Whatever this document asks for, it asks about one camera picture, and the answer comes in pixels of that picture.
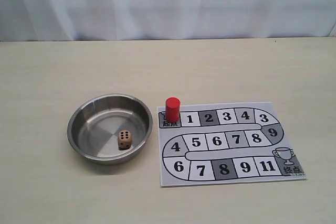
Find red cylinder game piece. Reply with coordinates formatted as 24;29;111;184
165;97;181;123

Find white backdrop curtain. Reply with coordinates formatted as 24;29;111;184
1;0;335;41

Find printed paper game board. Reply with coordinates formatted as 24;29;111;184
157;102;307;187

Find stainless steel round bowl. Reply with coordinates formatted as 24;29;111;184
67;94;153;165

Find wooden die black pips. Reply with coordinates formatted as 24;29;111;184
118;130;132;150

